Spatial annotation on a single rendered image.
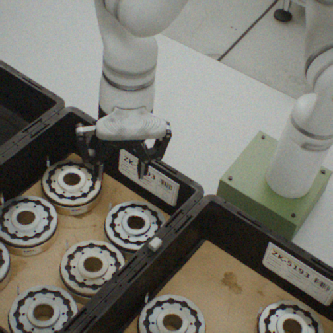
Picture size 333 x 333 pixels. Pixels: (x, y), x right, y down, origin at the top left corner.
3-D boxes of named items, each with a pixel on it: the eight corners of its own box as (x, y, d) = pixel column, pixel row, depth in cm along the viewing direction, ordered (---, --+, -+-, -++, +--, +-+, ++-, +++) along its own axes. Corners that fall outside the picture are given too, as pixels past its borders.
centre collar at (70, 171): (70, 166, 126) (70, 163, 126) (92, 180, 125) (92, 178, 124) (51, 182, 123) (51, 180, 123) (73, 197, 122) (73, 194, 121)
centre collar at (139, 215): (133, 207, 122) (133, 205, 121) (156, 223, 120) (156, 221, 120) (114, 225, 119) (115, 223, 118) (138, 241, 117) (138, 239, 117)
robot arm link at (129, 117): (96, 142, 92) (98, 107, 88) (90, 82, 99) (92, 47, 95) (166, 140, 94) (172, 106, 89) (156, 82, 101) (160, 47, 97)
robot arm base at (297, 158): (273, 155, 146) (298, 95, 133) (315, 173, 145) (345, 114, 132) (259, 186, 140) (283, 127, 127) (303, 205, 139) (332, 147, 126)
